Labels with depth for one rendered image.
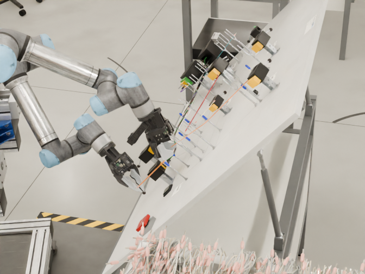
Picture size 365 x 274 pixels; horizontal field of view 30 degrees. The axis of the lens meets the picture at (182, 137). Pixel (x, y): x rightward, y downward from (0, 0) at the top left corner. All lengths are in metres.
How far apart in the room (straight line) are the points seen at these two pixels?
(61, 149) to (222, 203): 0.73
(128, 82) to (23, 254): 1.56
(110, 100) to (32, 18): 4.28
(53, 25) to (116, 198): 2.60
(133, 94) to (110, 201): 1.91
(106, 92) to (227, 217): 0.79
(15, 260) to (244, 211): 1.32
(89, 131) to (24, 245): 1.26
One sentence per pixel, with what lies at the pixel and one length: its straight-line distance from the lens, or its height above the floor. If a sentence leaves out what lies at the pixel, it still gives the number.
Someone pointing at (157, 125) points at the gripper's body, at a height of 1.34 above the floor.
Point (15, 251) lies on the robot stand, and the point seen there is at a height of 0.21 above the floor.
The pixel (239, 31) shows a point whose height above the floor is 1.13.
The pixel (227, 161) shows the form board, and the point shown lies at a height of 1.41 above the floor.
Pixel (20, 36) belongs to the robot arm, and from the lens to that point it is 2.41.
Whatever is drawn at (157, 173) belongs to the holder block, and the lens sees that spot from 2.48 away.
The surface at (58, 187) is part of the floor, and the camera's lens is 4.34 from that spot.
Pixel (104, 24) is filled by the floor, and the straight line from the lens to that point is 6.30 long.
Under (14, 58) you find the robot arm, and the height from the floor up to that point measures 1.63.
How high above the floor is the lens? 2.66
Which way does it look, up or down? 35 degrees down
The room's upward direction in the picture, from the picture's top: 3 degrees counter-clockwise
